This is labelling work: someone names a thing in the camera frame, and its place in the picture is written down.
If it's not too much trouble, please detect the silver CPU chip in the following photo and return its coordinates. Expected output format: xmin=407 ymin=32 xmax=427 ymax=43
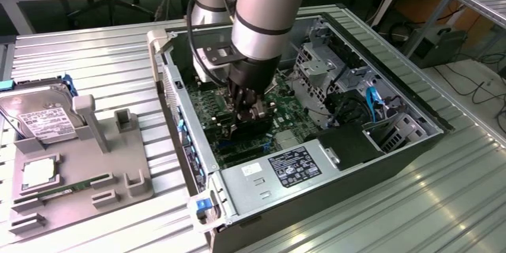
xmin=19 ymin=160 xmax=57 ymax=191

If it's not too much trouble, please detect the long green RAM stick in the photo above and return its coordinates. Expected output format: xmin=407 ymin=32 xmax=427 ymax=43
xmin=11 ymin=175 xmax=108 ymax=205

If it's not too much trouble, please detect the beige case handle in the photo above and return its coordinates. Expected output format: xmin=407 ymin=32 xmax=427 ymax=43
xmin=145 ymin=30 xmax=177 ymax=82

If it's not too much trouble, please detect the silver hard disk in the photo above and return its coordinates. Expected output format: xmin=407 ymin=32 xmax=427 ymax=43
xmin=0 ymin=85 xmax=80 ymax=145

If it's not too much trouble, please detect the blue case latch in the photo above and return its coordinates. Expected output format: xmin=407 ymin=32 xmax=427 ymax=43
xmin=194 ymin=198 xmax=212 ymax=214

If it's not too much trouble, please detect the black box device with handle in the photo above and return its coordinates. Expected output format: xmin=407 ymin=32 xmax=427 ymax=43
xmin=409 ymin=27 xmax=469 ymax=69

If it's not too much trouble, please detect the black chair base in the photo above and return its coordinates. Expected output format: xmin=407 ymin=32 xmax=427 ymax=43
xmin=65 ymin=0 xmax=157 ymax=24

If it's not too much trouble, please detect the silver chipset heat sink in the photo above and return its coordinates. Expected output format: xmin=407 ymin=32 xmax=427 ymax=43
xmin=273 ymin=130 xmax=301 ymax=150

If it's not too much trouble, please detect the blue flat data wire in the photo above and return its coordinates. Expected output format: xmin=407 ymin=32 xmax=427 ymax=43
xmin=365 ymin=86 xmax=387 ymax=124

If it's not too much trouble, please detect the coiled black floor cable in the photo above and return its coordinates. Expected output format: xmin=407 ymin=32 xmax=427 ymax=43
xmin=388 ymin=21 xmax=415 ymax=44

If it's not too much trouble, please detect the black plastic air shroud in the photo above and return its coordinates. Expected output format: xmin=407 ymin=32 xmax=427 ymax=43
xmin=302 ymin=124 xmax=384 ymax=171

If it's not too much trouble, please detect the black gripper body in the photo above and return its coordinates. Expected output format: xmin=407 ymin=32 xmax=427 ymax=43
xmin=226 ymin=55 xmax=282 ymax=96

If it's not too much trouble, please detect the grey parts rack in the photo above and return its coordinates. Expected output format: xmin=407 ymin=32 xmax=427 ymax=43
xmin=0 ymin=94 xmax=156 ymax=244

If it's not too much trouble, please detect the green motherboard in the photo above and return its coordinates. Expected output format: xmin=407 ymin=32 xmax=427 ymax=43
xmin=185 ymin=66 xmax=325 ymax=171

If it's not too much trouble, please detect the black wire on white table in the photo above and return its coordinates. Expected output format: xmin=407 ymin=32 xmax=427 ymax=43
xmin=433 ymin=65 xmax=506 ymax=107

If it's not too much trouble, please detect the wrist camera with black bracket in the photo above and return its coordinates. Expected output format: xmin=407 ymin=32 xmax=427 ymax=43
xmin=192 ymin=41 xmax=246 ymax=85

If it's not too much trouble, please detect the metal slat side table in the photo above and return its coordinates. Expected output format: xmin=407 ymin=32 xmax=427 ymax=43
xmin=401 ymin=0 xmax=506 ymax=58

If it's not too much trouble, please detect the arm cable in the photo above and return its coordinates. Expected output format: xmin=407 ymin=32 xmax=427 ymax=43
xmin=185 ymin=0 xmax=224 ymax=85

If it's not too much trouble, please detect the blue disk bracket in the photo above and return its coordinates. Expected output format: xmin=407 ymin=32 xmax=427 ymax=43
xmin=0 ymin=72 xmax=76 ymax=100

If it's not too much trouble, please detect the open black PC case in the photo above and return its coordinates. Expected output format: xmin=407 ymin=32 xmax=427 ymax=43
xmin=145 ymin=11 xmax=455 ymax=253

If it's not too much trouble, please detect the perforated metal disk bay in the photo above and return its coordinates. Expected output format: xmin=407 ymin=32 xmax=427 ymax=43
xmin=293 ymin=42 xmax=359 ymax=126

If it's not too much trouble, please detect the grey power supply unit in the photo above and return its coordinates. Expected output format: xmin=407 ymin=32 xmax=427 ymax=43
xmin=217 ymin=139 xmax=345 ymax=216

